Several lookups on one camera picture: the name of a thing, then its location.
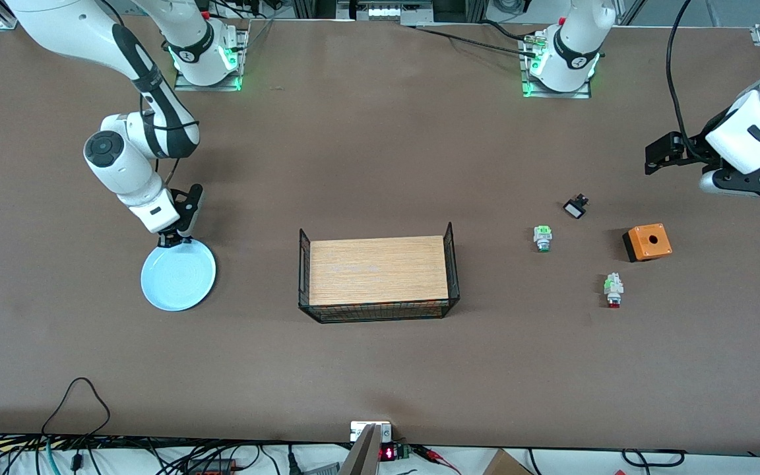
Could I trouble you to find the red push button switch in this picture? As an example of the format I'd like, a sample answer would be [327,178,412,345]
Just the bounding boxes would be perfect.
[604,272,625,309]

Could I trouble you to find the black oval cable loop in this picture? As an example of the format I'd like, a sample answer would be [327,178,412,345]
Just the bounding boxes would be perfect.
[621,449,685,468]

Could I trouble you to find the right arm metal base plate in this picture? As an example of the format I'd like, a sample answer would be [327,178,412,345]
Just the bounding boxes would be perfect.
[174,26,250,92]

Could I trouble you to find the metal frame with white light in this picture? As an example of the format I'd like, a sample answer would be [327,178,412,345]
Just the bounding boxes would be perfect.
[337,0,433,27]

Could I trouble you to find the black cable across table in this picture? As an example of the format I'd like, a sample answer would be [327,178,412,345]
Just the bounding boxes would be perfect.
[413,25,539,59]

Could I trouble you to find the wooden board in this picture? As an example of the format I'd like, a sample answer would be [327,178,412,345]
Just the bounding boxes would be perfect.
[309,236,450,307]

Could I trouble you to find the brown cardboard box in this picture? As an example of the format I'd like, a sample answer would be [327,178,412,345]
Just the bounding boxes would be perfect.
[482,449,534,475]

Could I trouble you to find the black looped thin cable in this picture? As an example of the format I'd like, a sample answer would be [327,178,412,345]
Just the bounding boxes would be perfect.
[40,377,111,437]

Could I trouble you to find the black wire mesh basket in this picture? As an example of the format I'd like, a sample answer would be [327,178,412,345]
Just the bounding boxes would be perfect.
[298,222,461,324]

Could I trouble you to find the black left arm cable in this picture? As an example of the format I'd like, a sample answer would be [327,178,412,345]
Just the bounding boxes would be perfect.
[666,0,711,163]

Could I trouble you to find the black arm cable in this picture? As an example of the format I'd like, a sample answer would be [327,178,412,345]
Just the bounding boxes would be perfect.
[139,92,200,187]
[666,0,711,163]

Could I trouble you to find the orange button enclosure box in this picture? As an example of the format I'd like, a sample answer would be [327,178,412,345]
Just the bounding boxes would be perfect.
[622,223,673,263]

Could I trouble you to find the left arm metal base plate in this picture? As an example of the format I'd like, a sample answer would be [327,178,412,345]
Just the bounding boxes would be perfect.
[522,33,593,100]

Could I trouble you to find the red wire pair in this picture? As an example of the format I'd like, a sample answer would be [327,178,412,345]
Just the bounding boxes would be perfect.
[413,445,461,475]

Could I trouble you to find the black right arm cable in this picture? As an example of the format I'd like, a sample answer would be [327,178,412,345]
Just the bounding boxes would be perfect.
[139,92,200,187]

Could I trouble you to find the grey metal camera mount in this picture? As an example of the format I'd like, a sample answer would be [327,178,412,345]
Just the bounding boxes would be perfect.
[340,421,393,475]

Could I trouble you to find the light blue plate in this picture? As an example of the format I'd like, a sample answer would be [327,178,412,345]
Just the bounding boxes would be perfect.
[141,238,217,312]

